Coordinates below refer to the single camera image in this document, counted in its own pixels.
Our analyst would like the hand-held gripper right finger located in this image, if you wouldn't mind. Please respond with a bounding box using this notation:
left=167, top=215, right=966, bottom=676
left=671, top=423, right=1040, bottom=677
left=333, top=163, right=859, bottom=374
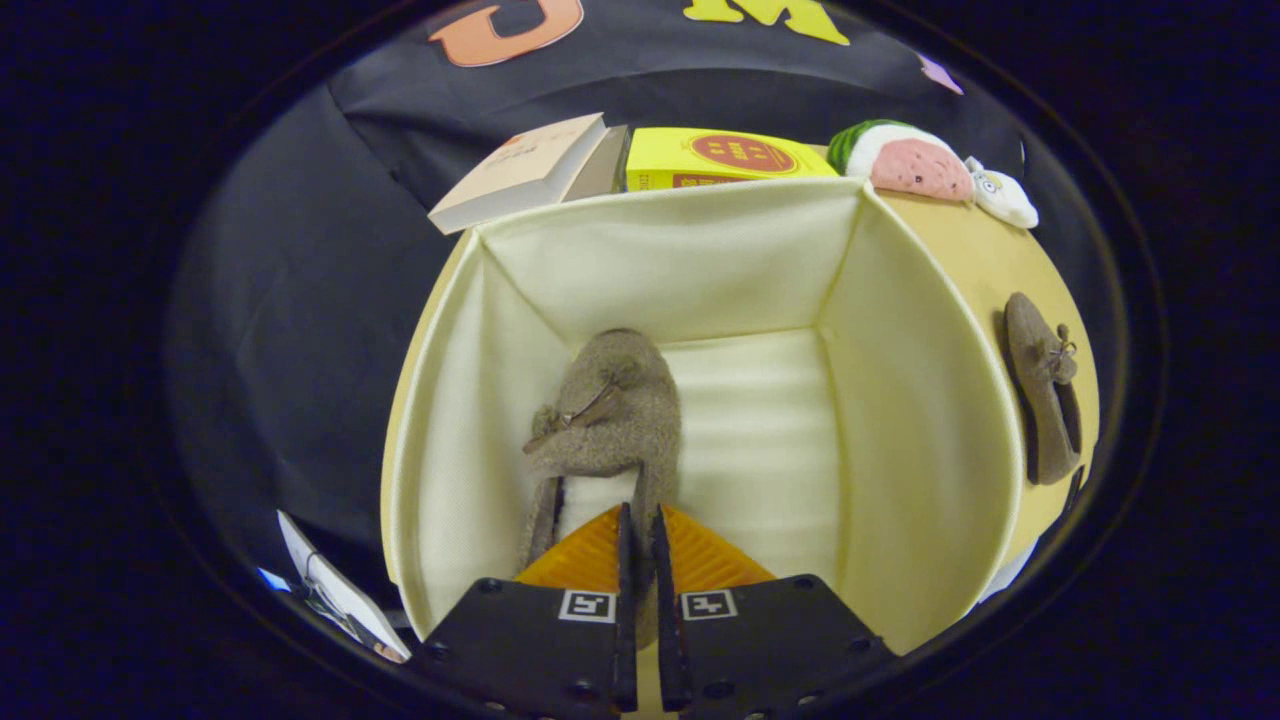
left=652, top=505, right=896, bottom=716

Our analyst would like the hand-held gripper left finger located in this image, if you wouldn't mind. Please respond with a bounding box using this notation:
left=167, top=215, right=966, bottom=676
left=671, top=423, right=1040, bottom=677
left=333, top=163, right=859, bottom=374
left=415, top=502, right=638, bottom=716

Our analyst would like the brown shoe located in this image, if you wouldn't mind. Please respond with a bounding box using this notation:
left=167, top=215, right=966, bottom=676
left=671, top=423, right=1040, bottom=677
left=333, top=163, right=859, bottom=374
left=1003, top=292, right=1084, bottom=487
left=515, top=328, right=683, bottom=651

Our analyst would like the cream fabric storage box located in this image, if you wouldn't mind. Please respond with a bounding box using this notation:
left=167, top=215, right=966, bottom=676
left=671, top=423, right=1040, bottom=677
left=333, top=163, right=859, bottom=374
left=380, top=178, right=1026, bottom=656

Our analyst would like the black backdrop cloth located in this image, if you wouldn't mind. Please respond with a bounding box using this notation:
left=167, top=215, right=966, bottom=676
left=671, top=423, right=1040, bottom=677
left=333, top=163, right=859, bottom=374
left=165, top=0, right=1031, bottom=601

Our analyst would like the yellow book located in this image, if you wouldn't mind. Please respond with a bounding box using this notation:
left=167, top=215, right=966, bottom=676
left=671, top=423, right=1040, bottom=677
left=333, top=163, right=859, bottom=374
left=625, top=127, right=839, bottom=192

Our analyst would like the watermelon slice plush toy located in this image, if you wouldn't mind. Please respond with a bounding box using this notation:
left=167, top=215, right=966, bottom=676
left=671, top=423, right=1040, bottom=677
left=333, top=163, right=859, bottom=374
left=827, top=119, right=974, bottom=202

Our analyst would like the white plush toy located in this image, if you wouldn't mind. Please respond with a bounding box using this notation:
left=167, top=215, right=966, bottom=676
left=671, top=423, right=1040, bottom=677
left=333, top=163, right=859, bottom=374
left=965, top=157, right=1039, bottom=230

